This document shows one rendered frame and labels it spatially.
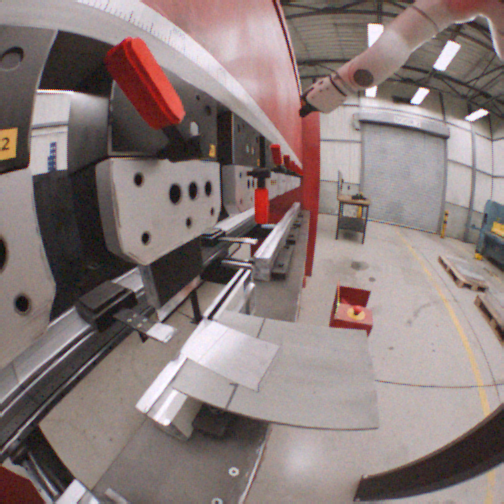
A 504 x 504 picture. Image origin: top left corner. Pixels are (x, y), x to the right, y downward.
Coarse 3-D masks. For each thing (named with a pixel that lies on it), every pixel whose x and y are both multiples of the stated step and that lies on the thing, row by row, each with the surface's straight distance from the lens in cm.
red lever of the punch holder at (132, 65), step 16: (112, 48) 13; (128, 48) 12; (144, 48) 12; (112, 64) 12; (128, 64) 12; (144, 64) 12; (128, 80) 12; (144, 80) 12; (160, 80) 12; (128, 96) 13; (144, 96) 12; (160, 96) 12; (176, 96) 13; (144, 112) 13; (160, 112) 12; (176, 112) 12; (160, 128) 13; (176, 128) 13; (176, 144) 14; (192, 144) 13; (208, 144) 14; (176, 160) 15
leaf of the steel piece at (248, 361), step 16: (224, 336) 32; (240, 336) 32; (208, 352) 30; (224, 352) 30; (240, 352) 29; (256, 352) 29; (272, 352) 29; (208, 368) 28; (224, 368) 28; (240, 368) 28; (256, 368) 28; (272, 368) 28; (240, 384) 26; (256, 384) 26
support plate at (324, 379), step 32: (224, 320) 35; (256, 320) 35; (288, 352) 30; (320, 352) 31; (352, 352) 32; (192, 384) 27; (224, 384) 27; (288, 384) 27; (320, 384) 27; (352, 384) 29; (256, 416) 25; (288, 416) 25; (320, 416) 25; (352, 416) 27
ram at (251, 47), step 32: (32, 0) 17; (64, 0) 18; (160, 0) 24; (192, 0) 30; (224, 0) 42; (256, 0) 73; (64, 32) 16; (96, 32) 17; (128, 32) 19; (192, 32) 27; (224, 32) 36; (256, 32) 59; (64, 64) 19; (96, 64) 19; (160, 64) 20; (192, 64) 24; (224, 64) 32; (256, 64) 51; (288, 64) 134; (224, 96) 30; (256, 96) 46; (288, 96) 112; (256, 128) 43; (288, 128) 101
